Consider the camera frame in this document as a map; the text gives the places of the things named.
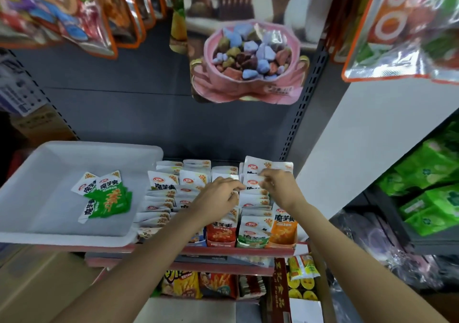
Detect person's right hand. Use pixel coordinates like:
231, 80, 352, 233
258, 167, 308, 212

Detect person's left hand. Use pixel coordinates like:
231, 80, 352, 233
185, 177, 248, 227

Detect blue konjac snack packet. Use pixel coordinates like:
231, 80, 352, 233
179, 170, 211, 189

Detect red konjac snack packet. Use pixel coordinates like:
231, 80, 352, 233
207, 215, 238, 246

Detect blue display box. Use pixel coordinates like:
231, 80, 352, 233
175, 159, 212, 247

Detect orange snack packet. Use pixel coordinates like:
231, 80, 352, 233
270, 208, 298, 245

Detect red display box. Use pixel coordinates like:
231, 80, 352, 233
206, 165, 240, 247

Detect orange display box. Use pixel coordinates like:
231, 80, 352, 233
269, 204, 298, 246

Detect green display box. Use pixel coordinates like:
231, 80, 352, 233
237, 156, 273, 249

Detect gold display box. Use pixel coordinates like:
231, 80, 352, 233
136, 161, 184, 241

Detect pile of snack packets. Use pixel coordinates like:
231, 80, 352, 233
70, 170, 133, 224

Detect white plastic bin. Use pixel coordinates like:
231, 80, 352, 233
0, 141, 164, 247

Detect person's left forearm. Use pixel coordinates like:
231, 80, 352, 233
54, 215, 212, 323

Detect person's right forearm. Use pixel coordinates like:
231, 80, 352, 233
290, 200, 449, 323

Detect hanging yellow green snack bags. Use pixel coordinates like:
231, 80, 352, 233
169, 0, 189, 55

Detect plain brown cardboard carton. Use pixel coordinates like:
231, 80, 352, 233
11, 104, 76, 148

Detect orange-edged clear candy bag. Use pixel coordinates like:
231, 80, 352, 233
326, 0, 459, 85

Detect white blue carton box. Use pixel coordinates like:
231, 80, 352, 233
0, 54, 50, 117

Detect row of orange chip bags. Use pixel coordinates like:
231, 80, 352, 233
154, 270, 268, 301

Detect hanging pink candy bag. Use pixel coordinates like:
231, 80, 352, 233
190, 20, 311, 106

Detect dark red white-label carton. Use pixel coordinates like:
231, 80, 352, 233
264, 258, 325, 323

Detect black plastic wrapped bundle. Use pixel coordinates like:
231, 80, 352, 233
330, 212, 459, 291

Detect stack of green packs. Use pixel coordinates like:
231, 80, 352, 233
376, 122, 459, 237

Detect orange trimmed colourful candy bag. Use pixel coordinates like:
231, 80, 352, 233
0, 0, 169, 60

